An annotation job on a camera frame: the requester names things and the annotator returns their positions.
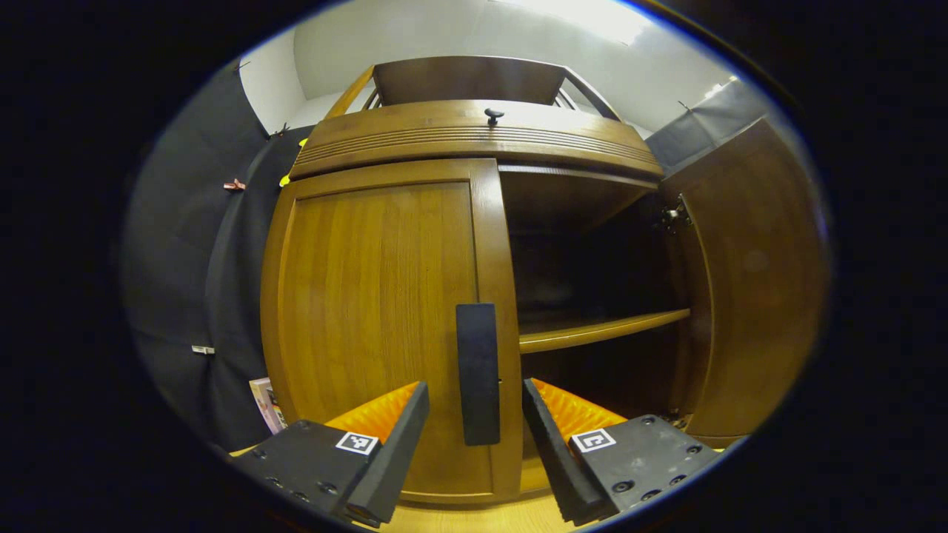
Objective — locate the metal door hinge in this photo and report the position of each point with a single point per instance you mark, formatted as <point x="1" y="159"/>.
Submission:
<point x="675" y="218"/>

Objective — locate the black round drawer knob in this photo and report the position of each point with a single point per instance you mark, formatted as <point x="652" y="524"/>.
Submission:
<point x="494" y="115"/>

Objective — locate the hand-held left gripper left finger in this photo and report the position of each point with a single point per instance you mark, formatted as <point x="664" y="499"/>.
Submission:
<point x="396" y="459"/>

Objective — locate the wooden cabinet drawer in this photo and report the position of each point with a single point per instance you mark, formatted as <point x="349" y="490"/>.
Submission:
<point x="415" y="137"/>

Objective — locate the wooden double-door shoe cabinet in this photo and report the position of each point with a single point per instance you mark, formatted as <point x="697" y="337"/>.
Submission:
<point x="444" y="141"/>

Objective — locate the wooden shoe cabinet door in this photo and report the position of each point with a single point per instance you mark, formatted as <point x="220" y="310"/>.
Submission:
<point x="755" y="296"/>
<point x="370" y="296"/>

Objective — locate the red clip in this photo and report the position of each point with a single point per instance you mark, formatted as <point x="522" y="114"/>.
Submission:
<point x="234" y="185"/>

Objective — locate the colourful printed box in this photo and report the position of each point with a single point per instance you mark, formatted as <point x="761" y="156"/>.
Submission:
<point x="268" y="406"/>

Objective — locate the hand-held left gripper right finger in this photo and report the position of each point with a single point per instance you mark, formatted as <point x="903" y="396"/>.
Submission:
<point x="552" y="451"/>

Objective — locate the wooden cabinet shelf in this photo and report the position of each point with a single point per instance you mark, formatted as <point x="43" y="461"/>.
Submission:
<point x="592" y="331"/>

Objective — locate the ceiling light panel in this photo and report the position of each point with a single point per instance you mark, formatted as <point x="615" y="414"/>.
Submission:
<point x="585" y="18"/>

